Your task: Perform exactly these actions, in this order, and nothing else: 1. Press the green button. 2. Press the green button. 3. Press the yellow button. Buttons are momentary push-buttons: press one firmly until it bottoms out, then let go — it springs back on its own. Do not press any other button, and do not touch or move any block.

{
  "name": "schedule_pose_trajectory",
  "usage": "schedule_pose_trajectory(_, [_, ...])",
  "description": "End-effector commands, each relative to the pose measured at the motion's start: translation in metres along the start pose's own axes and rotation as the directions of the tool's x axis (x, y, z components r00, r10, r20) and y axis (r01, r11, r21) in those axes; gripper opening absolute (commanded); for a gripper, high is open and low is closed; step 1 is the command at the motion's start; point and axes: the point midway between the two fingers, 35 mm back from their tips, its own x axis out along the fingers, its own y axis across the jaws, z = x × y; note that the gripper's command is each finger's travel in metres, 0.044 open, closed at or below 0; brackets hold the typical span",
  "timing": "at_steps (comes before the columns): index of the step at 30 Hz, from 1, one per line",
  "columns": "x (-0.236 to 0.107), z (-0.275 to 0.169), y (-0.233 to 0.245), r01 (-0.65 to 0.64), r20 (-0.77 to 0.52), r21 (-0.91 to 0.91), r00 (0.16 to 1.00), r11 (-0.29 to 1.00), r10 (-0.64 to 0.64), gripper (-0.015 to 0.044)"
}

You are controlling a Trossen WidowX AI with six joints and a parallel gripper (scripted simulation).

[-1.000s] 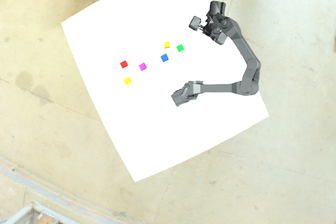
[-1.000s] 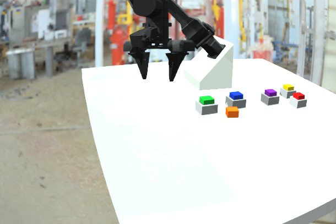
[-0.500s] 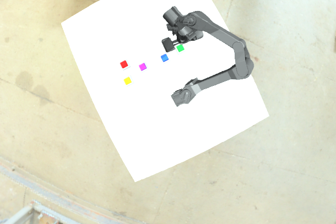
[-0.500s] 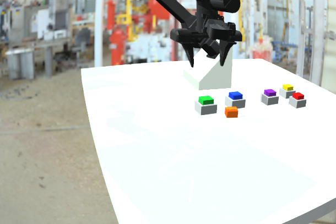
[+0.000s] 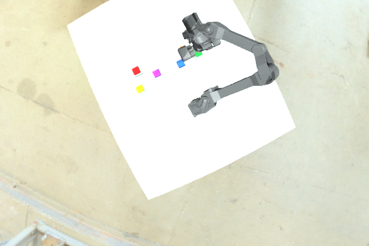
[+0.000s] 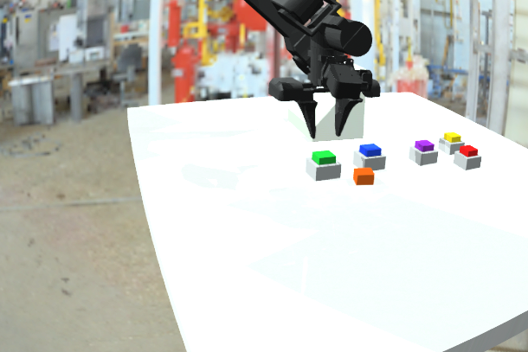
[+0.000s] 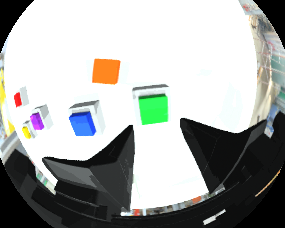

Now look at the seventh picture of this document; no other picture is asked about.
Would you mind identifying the orange block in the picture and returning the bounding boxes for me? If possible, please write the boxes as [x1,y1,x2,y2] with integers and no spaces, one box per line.
[92,59,121,85]

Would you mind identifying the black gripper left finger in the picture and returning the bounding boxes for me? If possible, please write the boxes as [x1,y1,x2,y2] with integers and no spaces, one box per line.
[41,125,136,213]

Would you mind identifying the purple button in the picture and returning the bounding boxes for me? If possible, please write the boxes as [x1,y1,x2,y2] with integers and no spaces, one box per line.
[30,105,54,131]

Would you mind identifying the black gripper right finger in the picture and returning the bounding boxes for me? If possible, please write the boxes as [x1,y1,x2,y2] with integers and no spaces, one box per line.
[179,117,268,194]

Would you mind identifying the red button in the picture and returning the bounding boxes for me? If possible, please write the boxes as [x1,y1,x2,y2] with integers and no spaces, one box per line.
[14,86,30,110]

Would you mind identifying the green button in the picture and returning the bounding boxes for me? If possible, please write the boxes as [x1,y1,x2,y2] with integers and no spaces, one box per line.
[131,84,171,126]

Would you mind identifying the yellow button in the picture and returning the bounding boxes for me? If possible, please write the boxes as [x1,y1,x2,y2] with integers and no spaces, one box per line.
[21,120,37,140]

